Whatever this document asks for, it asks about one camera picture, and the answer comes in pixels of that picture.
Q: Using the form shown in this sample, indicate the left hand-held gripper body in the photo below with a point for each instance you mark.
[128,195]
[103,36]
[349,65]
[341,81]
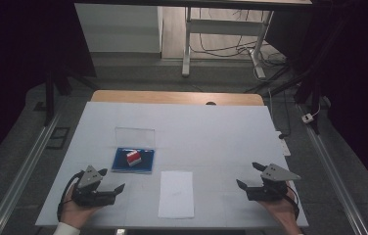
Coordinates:
[89,194]

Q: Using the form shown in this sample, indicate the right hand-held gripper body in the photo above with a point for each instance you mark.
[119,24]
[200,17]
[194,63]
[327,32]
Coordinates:
[270,192]

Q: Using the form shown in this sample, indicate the blue ink pad case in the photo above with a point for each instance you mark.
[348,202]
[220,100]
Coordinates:
[120,163]

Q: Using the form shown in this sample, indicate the red and white stamp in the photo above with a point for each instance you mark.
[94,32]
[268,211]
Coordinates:
[133,158]

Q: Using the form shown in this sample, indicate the person's right hand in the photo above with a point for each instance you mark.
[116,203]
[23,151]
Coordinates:
[283,210]

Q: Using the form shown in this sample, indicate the person's left hand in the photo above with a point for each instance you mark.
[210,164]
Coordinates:
[74,213]

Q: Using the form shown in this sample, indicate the white power strip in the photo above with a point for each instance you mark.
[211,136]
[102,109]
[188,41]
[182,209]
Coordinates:
[285,148]

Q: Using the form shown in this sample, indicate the black plug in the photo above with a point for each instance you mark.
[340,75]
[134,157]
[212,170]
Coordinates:
[282,136]

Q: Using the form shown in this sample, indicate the white paper sheet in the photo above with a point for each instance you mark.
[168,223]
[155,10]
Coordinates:
[176,196]

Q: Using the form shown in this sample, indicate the large white table mat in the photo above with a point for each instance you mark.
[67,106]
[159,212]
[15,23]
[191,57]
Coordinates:
[205,140]

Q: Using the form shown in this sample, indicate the black floor socket plate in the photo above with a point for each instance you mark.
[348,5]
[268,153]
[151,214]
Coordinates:
[49,143]

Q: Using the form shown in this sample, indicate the small white adapter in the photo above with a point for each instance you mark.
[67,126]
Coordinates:
[307,118]

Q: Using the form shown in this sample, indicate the black tripod stand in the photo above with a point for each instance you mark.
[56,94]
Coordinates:
[315,84]

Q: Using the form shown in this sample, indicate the white cabinet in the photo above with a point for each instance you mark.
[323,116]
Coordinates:
[116,29]

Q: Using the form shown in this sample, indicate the black curtain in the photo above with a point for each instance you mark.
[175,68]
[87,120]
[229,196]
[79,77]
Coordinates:
[15,49]
[361,65]

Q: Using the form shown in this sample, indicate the white-legged desk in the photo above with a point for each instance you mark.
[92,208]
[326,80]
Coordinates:
[221,26]

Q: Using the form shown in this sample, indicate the aluminium floor rail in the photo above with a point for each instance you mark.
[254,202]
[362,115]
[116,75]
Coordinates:
[335,176]
[19,176]

